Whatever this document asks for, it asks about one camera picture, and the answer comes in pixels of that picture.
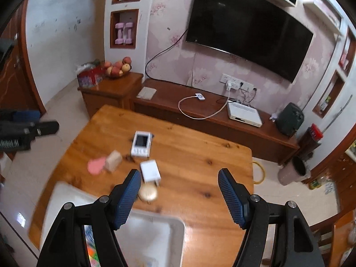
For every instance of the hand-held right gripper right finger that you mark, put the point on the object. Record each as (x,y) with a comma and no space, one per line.
(233,197)

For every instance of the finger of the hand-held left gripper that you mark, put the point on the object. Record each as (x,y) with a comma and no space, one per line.
(25,115)
(44,128)

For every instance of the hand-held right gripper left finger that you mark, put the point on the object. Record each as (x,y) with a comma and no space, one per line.
(126,197)

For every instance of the gold round compact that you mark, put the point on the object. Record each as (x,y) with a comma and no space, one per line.
(148,193)

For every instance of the white charger plug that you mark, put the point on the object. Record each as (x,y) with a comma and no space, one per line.
(150,171)

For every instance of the beige charger block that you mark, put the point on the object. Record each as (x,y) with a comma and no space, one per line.
(113,161)

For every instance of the pink kidney-shaped case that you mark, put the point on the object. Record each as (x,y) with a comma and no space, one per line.
(96,166)

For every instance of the white plastic tray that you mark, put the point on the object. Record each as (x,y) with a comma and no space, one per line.
(155,236)

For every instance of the white handheld game console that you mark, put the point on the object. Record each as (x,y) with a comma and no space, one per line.
(141,144)

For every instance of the colourful puzzle cube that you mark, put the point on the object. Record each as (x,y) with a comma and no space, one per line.
(91,249)

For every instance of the wooden door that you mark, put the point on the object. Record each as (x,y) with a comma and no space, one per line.
(16,83)

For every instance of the pink-grey trash bin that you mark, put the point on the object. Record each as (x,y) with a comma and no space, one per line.
(292,173)

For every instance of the red tissue pack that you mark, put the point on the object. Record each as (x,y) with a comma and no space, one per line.
(90,76)

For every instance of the wooden side cabinet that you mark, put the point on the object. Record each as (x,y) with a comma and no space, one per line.
(111,94)

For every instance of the white set-top box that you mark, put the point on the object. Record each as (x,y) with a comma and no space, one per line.
(244,114)

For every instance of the cooking oil bottle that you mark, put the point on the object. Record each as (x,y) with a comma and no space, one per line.
(317,184)

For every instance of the bowl of fruit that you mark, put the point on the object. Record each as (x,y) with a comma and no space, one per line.
(118,68)

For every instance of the wooden television cabinet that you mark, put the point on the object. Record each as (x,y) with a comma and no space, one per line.
(172,111)

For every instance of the dark jar with red lid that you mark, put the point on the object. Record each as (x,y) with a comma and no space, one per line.
(313,139)

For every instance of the white charging puck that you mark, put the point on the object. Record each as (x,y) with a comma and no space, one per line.
(200,96)

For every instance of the grey flat pad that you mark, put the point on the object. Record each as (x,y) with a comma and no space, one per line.
(146,93)

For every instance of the wooden chair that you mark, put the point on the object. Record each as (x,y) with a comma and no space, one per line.
(339,233)

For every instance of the white plug adapter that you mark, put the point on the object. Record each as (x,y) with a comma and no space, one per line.
(230,85)

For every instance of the curved sword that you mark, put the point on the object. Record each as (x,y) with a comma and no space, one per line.
(338,114)

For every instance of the white wall socket strip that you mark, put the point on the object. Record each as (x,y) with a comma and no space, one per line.
(239,83)

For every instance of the black wall television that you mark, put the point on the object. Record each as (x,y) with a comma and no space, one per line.
(247,25)

